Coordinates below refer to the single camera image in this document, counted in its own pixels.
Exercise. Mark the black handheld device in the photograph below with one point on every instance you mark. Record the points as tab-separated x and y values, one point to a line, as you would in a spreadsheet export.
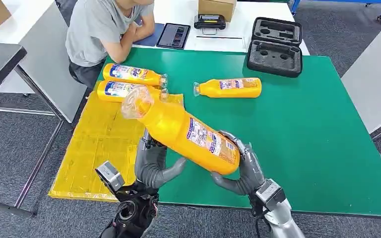
209	22

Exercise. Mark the person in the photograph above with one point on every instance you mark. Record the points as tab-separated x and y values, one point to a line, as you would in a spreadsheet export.
92	29

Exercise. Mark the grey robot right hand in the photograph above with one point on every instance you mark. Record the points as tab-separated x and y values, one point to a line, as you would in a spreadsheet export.
251	170

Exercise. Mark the blue folder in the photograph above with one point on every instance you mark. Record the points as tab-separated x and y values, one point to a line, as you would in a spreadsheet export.
152	37

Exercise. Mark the black foam case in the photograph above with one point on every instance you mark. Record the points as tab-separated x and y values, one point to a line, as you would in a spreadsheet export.
274	59

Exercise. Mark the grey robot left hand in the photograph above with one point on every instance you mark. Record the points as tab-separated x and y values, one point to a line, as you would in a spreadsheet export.
151	167

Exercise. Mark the yellow sheet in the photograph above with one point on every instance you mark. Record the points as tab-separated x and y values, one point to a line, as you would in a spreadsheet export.
95	148

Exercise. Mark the pale grey table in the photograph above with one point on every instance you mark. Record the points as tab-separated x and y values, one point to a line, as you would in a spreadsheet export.
374	72

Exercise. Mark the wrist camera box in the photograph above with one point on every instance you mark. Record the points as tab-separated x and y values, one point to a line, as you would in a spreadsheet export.
110	177
271	195

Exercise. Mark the green table mat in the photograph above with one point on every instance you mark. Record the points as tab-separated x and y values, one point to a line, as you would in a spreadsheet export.
308	131

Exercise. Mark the orange plastic bottle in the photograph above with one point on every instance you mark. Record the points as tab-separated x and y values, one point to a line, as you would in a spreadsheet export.
177	131
115	91
131	74
230	88

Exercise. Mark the thin black rod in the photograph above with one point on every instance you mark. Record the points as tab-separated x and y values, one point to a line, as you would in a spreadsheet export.
216	37

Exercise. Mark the blue wheeled cart frame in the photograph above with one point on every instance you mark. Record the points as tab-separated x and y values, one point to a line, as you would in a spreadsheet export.
294	6

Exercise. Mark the white table with side panel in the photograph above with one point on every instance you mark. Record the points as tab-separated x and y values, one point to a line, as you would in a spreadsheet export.
29	19

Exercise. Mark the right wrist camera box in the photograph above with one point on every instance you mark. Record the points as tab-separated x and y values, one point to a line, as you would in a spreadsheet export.
271	195

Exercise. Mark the black tablet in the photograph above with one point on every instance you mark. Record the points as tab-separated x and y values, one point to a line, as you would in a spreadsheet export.
173	36

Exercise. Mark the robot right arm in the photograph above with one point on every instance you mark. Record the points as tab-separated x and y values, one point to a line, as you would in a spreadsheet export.
282	223

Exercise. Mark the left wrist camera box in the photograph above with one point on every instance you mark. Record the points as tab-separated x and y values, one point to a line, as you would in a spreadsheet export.
110	177

